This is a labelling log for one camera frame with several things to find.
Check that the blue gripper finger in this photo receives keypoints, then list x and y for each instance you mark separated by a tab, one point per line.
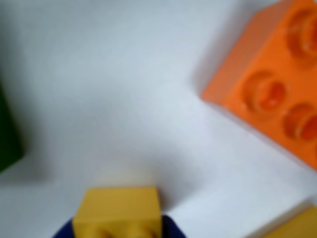
173	228
65	230

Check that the yellow 2x2 toy block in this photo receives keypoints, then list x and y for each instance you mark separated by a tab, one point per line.
119	213

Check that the green 2x4 toy block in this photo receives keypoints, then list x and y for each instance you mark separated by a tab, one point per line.
8	138

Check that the yellow 2x4 toy block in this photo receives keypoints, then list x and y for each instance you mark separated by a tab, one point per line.
294	224

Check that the orange 2x4 toy block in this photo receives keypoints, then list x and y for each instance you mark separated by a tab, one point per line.
267	79

